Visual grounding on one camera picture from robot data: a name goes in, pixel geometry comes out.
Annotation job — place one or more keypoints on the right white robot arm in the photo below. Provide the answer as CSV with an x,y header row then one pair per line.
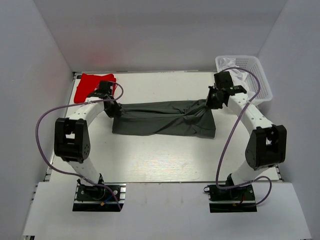
x,y
267,142

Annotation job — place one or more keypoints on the crumpled white t shirt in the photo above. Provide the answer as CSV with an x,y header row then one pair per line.
x,y
238,75

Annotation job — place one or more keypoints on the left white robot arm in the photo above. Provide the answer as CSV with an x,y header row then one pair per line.
x,y
71,134

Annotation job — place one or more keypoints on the folded red t shirt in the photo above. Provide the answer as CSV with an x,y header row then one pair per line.
x,y
88,83

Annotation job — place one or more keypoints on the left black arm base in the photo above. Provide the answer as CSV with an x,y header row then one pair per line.
x,y
96,199

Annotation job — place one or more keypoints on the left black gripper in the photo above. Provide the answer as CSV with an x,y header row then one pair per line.
x,y
115,112

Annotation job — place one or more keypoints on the white plastic basket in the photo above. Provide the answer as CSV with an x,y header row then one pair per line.
x,y
256,80

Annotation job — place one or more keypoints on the dark grey t shirt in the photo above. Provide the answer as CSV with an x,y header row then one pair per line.
x,y
186,118

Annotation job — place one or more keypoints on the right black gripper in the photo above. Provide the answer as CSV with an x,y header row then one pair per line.
x,y
209,104

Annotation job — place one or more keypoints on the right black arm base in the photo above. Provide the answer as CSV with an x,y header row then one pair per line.
x,y
236,200

